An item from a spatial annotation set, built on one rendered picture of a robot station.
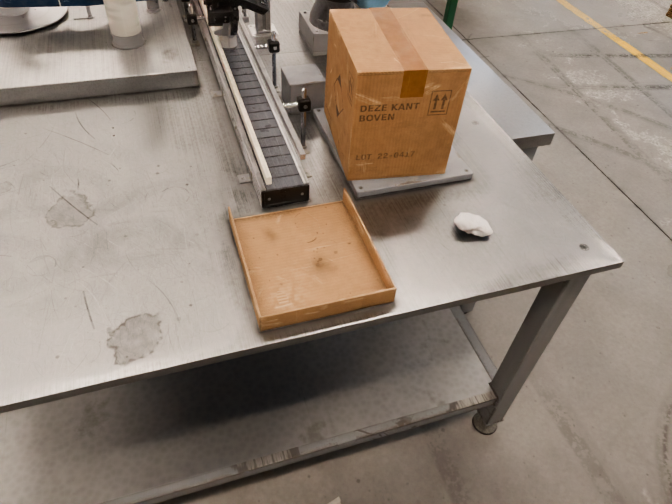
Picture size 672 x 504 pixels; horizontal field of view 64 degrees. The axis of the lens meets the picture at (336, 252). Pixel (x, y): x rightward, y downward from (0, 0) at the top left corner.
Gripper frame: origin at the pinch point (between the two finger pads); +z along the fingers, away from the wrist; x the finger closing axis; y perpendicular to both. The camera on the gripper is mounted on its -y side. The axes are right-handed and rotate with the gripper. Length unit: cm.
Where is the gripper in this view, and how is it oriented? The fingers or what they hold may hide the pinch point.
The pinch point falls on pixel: (231, 33)
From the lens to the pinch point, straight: 168.5
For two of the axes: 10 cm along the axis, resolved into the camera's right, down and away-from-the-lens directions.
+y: -9.5, 1.8, -2.6
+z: -2.1, 2.5, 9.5
